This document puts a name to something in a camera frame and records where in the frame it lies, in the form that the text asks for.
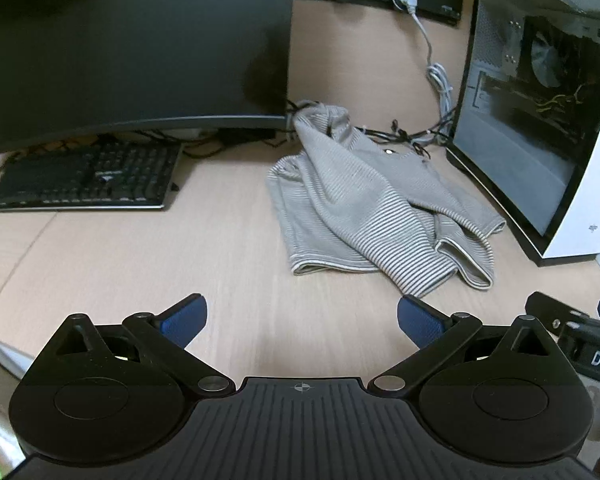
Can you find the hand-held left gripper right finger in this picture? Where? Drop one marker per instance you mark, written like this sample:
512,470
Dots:
420,322

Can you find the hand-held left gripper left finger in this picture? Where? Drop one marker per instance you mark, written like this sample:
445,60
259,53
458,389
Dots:
186,317

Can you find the grey striped shirt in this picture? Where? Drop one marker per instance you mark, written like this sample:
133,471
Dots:
360,200

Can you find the black keyboard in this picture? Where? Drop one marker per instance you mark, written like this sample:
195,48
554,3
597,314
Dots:
87,175

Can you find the white glass-panel computer case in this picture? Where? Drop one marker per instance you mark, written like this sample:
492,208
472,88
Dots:
535,110

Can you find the black computer monitor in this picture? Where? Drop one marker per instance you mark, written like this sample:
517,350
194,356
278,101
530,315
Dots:
130,45

